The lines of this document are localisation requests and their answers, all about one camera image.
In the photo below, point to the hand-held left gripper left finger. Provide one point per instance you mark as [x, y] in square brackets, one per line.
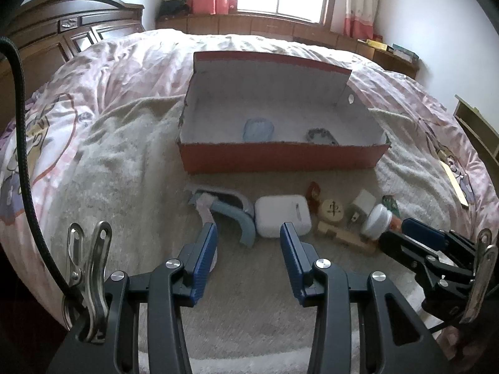
[204, 257]

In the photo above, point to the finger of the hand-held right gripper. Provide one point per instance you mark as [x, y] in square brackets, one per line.
[397, 247]
[423, 233]

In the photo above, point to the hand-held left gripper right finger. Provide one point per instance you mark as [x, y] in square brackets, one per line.
[290, 257]

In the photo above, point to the white jar orange label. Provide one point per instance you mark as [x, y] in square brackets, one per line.
[376, 220]

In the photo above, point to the white earbuds case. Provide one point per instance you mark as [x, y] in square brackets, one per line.
[282, 216]

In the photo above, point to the small blue pink slipper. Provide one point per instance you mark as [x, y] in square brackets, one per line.
[234, 214]

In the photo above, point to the red cardboard box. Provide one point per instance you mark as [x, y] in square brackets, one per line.
[273, 159]

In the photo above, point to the small green toy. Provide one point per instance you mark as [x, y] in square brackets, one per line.
[390, 204]

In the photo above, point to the wooden toy block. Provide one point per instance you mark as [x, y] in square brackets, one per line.
[343, 237]

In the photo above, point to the white charger plug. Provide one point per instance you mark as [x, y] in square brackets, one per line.
[362, 202]

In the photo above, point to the yellow wooden ruler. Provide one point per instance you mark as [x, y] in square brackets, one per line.
[454, 183]

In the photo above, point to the round wooden chess piece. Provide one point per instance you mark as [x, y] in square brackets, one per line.
[330, 209]

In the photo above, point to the small red figurine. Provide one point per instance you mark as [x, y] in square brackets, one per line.
[314, 193]

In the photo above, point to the silver metal spring clip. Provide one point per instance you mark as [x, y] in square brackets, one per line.
[91, 280]

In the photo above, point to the light wooden shelf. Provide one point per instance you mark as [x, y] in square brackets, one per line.
[479, 124]

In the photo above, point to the grey metal object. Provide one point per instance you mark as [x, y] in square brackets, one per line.
[320, 136]

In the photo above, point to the light blue plastic container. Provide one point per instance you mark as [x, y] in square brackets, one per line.
[258, 129]

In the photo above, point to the teal book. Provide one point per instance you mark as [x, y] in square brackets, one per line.
[405, 52]

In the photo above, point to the yellow book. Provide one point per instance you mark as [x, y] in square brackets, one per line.
[377, 43]

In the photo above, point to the pink printed quilt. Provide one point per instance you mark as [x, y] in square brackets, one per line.
[128, 70]

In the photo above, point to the wooden window cabinet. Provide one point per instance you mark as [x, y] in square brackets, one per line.
[273, 25]

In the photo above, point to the black bag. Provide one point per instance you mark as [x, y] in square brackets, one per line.
[173, 7]

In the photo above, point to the small red box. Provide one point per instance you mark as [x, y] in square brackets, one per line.
[233, 4]

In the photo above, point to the dark wooden headboard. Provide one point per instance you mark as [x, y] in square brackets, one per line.
[58, 27]

